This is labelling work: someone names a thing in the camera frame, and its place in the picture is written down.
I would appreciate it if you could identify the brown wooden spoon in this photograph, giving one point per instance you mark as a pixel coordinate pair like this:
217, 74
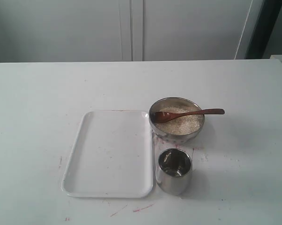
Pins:
163, 117

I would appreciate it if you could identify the steel bowl of rice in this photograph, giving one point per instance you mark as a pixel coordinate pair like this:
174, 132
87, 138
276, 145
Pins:
179, 130

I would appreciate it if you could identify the stainless steel cup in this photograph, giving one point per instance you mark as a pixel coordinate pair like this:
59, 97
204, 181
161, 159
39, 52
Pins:
173, 171

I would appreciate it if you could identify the white rectangular plastic tray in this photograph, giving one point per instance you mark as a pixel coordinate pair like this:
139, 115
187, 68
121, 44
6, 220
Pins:
112, 156

